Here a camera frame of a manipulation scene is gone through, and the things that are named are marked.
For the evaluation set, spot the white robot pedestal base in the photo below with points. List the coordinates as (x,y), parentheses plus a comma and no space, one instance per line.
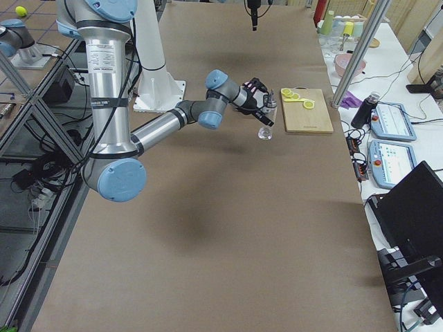
(157,90)

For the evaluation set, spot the yellow cup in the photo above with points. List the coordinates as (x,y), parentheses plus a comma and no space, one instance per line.
(348,28)

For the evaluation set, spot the pink bowl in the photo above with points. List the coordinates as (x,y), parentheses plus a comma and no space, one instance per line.
(341,62)

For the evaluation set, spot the lower teach pendant tablet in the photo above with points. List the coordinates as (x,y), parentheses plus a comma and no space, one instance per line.
(390,162)

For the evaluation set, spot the bamboo cutting board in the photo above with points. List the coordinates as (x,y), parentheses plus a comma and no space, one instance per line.
(298,119)

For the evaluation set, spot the teach pendant tablet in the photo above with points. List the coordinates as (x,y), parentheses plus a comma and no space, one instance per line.
(389,121)
(390,162)

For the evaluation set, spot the yellow plastic knife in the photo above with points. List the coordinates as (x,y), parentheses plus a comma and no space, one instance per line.
(303,100)

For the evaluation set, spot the purple cloth glove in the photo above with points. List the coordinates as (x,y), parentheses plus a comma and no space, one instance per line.
(350,101)

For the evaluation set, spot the upper teach pendant tablet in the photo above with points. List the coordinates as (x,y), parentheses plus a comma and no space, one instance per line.
(389,121)

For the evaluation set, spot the black water bottle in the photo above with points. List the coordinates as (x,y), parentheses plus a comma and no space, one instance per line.
(362,116)

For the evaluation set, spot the black laptop monitor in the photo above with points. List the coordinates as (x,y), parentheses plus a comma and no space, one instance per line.
(410,217)

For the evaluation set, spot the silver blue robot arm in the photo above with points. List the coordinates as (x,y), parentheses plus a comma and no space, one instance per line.
(117,33)

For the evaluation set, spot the pink paper cup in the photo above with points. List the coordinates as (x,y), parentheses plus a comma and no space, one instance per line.
(249,86)

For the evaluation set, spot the green cup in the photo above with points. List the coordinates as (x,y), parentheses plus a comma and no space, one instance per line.
(328,21)

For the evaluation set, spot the lemon slice front left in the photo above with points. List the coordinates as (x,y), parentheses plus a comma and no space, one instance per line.
(309,104)

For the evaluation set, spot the aluminium frame post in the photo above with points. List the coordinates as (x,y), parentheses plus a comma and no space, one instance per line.
(371,26)

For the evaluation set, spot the glass sauce dispenser bottle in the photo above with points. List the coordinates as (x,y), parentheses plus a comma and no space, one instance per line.
(269,110)

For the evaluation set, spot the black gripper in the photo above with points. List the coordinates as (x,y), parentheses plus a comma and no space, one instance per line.
(253,99)

